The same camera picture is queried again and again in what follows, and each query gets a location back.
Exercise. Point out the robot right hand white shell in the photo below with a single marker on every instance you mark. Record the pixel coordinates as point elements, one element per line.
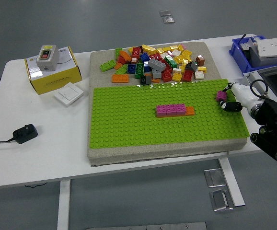
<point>242,95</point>

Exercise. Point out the long grey toy brick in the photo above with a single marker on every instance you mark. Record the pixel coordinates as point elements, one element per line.
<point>157,64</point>

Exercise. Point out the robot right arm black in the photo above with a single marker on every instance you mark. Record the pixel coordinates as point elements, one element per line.
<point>272,115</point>

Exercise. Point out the white square toy brick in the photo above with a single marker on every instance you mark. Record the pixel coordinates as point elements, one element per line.
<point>199,75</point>
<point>176,53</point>

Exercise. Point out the yellow flat toy brick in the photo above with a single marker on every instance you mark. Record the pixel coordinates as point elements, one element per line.
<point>202,69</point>

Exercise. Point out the brown toy brick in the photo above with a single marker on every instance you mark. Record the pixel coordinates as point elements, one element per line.
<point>200,60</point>

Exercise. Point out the red square toy brick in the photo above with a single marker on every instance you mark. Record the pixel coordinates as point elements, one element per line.
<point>187,76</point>
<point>167,76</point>

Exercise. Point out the black and grey brick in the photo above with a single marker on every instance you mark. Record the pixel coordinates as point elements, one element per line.
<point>191,66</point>

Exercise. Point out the yellow square toy brick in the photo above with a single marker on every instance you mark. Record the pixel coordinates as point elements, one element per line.
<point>177,77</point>
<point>186,54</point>

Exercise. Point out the small pink toy brick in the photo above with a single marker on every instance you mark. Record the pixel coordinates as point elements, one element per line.
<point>183,46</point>

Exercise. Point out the tiny orange toy brick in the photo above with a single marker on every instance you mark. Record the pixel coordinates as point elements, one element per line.
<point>155,80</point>

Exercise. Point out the small grey toy brick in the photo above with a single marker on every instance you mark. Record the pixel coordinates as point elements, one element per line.
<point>157,74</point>

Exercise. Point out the black square toy brick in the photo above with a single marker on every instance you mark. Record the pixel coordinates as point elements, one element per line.
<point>145,80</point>

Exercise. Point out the yellow wedge toy brick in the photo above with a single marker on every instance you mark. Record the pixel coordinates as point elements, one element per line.
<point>148,49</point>

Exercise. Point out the dark green long brick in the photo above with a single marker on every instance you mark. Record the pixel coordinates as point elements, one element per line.
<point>139,70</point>

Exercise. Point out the blue square toy brick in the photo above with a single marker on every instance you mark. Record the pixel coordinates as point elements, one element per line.
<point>131,68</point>

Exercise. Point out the red tall toy brick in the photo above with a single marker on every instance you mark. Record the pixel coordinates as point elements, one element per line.
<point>136,52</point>

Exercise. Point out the green studded baseplate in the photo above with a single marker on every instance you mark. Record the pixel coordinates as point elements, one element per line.
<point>129,124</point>

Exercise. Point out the lime green toy brick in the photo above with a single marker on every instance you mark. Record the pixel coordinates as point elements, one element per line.
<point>122,69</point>

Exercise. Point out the orange slanted toy brick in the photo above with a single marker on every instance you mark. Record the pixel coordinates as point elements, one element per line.
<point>126,55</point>

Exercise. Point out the flat orange long brick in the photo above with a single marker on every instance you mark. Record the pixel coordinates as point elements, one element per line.
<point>120,78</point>

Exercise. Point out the small red toy brick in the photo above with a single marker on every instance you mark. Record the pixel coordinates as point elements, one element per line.
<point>121,60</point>

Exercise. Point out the small orange toy brick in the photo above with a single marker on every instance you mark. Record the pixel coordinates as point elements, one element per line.
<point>118,66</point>

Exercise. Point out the long lime green brick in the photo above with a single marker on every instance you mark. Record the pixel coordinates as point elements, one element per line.
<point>107,65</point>

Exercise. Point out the grey device block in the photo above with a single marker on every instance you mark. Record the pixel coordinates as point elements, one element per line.
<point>251,56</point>

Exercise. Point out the blue plastic bin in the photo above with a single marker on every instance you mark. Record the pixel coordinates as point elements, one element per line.
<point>236,51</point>

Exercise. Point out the white socket panel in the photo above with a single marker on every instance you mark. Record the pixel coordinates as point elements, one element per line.
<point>270,48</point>

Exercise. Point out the white table leg with foot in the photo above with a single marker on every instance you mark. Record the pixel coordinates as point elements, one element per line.
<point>234,189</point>

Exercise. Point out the small metal floor plate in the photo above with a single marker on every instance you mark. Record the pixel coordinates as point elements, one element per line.
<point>169,20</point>
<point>165,13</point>

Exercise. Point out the grey-brown foam mat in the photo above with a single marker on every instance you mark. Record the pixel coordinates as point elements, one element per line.
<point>100,55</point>

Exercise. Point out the long metal floor plate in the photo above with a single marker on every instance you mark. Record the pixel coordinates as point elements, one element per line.
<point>153,226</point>

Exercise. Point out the yellow and white cardboard box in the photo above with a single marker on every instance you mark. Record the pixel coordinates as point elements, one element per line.
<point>57,79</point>

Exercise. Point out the black power adapter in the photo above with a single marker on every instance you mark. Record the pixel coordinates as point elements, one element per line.
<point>25,133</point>

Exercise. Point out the white wall switch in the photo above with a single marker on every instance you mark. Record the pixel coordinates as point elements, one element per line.
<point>69,94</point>

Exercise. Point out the grey push-button switch box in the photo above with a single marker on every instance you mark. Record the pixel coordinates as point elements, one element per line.
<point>46,58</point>

